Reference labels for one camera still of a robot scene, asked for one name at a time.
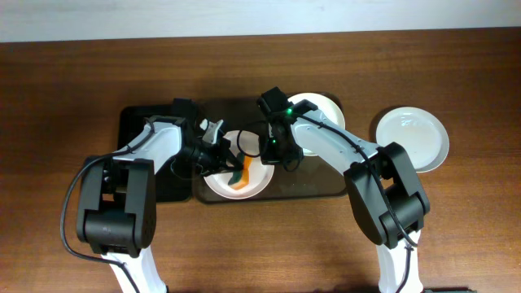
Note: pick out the black plastic tray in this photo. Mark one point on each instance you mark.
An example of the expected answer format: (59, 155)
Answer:
(173, 181)

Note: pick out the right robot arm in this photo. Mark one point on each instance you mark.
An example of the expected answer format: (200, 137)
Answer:
(387, 198)

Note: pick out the white plate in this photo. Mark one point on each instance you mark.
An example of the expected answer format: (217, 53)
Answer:
(330, 110)
(260, 175)

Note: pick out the brown serving tray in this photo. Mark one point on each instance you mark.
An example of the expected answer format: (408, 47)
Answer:
(314, 178)

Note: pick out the green and orange sponge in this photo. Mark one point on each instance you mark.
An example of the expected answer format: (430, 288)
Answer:
(240, 179)

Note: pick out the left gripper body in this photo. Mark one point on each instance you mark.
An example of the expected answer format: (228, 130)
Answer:
(222, 157)

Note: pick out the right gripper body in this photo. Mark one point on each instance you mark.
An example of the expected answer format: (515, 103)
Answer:
(279, 150)

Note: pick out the pale green plate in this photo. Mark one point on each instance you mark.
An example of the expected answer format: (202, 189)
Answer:
(423, 136)

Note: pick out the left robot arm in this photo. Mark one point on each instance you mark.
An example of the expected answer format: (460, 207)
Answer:
(116, 212)

